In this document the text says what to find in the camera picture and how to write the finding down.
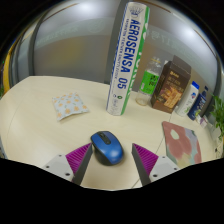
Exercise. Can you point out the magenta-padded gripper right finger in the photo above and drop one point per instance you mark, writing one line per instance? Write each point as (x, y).
(152, 165)

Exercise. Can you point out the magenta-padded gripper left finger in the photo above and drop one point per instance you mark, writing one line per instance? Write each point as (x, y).
(71, 162)

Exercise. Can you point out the blue and black computer mouse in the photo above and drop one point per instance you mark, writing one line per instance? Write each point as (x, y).
(107, 147)

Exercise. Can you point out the pink floral print mouse pad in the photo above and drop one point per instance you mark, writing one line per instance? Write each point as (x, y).
(182, 143)

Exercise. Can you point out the small floral print pillow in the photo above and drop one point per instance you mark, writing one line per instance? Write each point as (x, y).
(69, 105)

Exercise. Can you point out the white bottle with blue cap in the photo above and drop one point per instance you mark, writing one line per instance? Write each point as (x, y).
(188, 99)

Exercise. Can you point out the dark blue pump bottle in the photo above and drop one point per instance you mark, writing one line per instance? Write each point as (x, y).
(198, 105)

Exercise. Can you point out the brown cardboard box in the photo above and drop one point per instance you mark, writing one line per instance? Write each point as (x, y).
(170, 85)

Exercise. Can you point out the green potted plant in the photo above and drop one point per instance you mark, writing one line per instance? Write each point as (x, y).
(218, 115)

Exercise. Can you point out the clear bottle with green label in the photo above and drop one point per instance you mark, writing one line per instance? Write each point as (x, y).
(148, 82)

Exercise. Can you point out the white shuttlecock tube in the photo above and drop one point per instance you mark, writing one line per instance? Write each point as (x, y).
(128, 56)

